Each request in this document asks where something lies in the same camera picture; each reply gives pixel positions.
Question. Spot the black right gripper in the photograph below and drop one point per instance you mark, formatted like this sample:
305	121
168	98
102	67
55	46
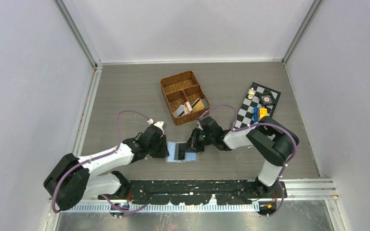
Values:
194	144

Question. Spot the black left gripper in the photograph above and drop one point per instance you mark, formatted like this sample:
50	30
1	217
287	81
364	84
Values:
164	152

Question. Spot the gold credit card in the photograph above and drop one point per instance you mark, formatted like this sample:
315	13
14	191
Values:
197	105

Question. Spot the black credit card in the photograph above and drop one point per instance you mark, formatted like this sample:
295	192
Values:
182	149

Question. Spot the taupe leather card holder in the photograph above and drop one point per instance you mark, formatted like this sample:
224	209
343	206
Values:
190	156

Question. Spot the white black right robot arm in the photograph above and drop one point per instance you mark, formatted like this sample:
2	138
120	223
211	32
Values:
274	142

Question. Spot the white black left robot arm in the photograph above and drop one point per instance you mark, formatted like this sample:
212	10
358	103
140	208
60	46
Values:
75	178

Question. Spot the grey card stack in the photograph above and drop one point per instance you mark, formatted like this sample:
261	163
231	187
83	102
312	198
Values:
205	102

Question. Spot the striped grey card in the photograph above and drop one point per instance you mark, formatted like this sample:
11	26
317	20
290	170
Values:
180	111

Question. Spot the woven brown compartment basket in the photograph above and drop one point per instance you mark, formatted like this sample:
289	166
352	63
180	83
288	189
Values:
180	88

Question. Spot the orange blue toy block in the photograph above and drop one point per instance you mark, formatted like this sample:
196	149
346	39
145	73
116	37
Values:
259	113

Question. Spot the cream chess piece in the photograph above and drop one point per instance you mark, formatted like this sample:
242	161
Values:
251	93

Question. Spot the black white checkerboard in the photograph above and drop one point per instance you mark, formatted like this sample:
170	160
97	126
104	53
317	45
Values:
245	113

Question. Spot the black square framed object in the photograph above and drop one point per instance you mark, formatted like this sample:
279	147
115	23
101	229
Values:
266	99

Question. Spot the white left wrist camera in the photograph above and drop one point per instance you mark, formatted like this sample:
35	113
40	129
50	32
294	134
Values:
158	124

